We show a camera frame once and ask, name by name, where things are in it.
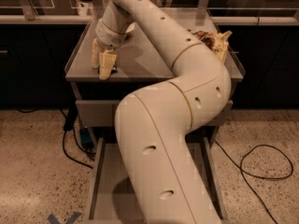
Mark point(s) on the dark blue rxbar wrapper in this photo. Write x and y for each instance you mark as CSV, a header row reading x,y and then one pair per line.
x,y
114,70

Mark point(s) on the blue power adapter box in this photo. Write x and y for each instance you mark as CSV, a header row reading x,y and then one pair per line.
x,y
85,138

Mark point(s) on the open lower grey drawer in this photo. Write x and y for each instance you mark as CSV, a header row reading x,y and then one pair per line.
x,y
112,199

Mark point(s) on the white paper bowl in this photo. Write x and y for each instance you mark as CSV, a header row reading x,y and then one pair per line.
x,y
130,29

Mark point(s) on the grey metal drawer cabinet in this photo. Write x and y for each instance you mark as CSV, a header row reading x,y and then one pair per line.
x,y
139,64

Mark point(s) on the yellow brown chip bag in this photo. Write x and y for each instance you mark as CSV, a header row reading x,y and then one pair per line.
x,y
216,41

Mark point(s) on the closed upper grey drawer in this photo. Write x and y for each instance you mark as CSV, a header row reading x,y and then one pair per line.
x,y
107,113

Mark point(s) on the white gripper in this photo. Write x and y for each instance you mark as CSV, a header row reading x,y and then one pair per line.
x,y
106,37

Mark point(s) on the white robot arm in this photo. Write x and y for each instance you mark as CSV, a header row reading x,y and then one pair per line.
x,y
151,123

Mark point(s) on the blue tape floor mark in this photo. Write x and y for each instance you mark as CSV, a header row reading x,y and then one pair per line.
x,y
52,219

